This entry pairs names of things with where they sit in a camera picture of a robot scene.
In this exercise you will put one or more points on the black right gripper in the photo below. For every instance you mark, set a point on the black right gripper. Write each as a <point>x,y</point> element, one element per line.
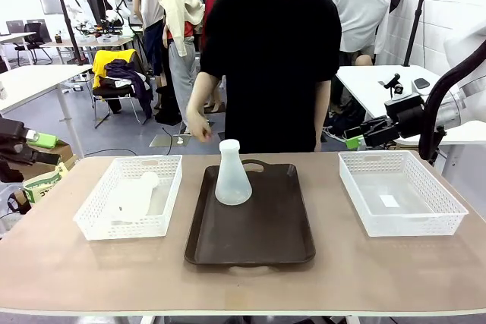
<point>410,115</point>

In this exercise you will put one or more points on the person left forearm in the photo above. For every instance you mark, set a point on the person left forearm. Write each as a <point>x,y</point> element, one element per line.
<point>322,111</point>

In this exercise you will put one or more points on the mannequin in white shirt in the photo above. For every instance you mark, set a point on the mannequin in white shirt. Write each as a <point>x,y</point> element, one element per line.
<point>360,13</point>

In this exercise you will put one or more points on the person right forearm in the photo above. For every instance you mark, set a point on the person right forearm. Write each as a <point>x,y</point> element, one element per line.
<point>203,89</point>

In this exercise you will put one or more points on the dark brown plastic tray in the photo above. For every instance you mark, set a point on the dark brown plastic tray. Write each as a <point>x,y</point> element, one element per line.
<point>258,229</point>

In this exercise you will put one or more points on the mannequin in white tank top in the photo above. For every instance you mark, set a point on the mannequin in white tank top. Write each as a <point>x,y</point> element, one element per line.
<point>150,9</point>

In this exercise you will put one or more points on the black metal chair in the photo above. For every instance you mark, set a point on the black metal chair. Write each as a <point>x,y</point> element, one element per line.
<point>114,92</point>

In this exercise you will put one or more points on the white side table with leg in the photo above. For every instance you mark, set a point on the white side table with leg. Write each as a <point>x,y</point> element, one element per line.
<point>364,85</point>

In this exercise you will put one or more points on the black office chair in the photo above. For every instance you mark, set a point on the black office chair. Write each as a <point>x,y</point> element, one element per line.
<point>32,41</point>

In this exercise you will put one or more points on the person right hand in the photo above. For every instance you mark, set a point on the person right hand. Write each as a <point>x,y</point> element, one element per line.
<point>197,126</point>

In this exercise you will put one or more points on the person torso in black shirt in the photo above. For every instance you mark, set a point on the person torso in black shirt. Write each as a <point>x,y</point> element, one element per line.
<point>273,66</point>

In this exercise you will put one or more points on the white perforated plastic basket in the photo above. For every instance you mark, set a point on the white perforated plastic basket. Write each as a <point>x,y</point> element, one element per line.
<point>114,228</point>
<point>417,225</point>

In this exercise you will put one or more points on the dark purple garment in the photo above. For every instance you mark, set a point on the dark purple garment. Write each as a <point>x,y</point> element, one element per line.
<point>127,70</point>

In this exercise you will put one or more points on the wooden background work table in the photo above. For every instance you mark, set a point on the wooden background work table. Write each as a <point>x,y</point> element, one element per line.
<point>114,41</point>

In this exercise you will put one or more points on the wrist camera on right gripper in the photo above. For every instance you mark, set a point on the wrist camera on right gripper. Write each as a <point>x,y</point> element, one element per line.
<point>396,89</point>

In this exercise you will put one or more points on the metal mannequin base plate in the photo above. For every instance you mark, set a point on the metal mannequin base plate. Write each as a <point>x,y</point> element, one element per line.
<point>167,140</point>

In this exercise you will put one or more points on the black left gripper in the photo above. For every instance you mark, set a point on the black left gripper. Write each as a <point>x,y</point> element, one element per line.
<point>9,162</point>

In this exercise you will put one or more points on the translucent white conical flask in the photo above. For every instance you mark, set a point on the translucent white conical flask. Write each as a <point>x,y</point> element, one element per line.
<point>232,183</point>
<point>129,199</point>

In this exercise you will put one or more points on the person left hand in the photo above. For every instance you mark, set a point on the person left hand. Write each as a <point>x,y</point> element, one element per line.
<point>318,147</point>

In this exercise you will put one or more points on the background person in white shirt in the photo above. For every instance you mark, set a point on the background person in white shirt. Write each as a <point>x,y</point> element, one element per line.
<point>129,1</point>

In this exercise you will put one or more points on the brown cardboard box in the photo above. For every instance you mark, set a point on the brown cardboard box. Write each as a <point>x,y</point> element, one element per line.
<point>57,153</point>

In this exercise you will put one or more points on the green and white paper bag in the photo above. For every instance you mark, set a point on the green and white paper bag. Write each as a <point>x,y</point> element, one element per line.
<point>41,187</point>

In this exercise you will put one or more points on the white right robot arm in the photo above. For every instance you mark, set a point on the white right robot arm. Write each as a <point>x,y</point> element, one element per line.
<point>469,73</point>

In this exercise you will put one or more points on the mannequin beige jacket grey trousers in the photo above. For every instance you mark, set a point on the mannequin beige jacket grey trousers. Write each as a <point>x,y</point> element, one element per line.
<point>182,35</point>

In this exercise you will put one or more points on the black tripod stand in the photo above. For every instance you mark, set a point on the black tripod stand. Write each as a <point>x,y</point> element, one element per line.
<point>70,28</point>
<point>417,16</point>

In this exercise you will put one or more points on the yellow garment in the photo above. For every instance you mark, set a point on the yellow garment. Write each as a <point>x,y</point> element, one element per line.
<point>100,62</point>

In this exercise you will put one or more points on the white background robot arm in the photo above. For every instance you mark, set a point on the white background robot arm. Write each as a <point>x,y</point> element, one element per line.
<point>115,1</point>

